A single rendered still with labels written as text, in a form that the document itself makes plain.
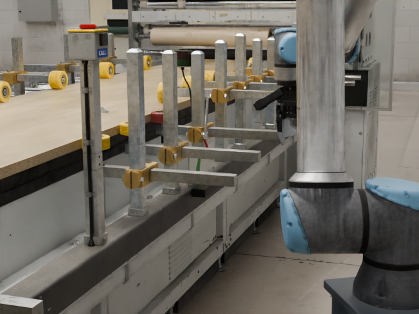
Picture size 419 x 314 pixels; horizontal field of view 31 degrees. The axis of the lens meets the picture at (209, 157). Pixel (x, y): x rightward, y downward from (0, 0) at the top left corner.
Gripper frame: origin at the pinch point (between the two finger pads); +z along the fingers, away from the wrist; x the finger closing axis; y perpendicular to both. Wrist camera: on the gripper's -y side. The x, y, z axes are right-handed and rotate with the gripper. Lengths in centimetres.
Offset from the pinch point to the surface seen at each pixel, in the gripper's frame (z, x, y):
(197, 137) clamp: -1.4, -8.4, -26.2
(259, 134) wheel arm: -2.0, -1.4, -7.1
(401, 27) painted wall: -5, 864, -32
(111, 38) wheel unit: -24, 153, -135
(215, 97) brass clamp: -11.4, 16.6, -28.1
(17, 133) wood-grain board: -7, -48, -69
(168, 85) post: -21.1, -30.6, -27.3
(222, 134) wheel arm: -1.3, -1.4, -19.6
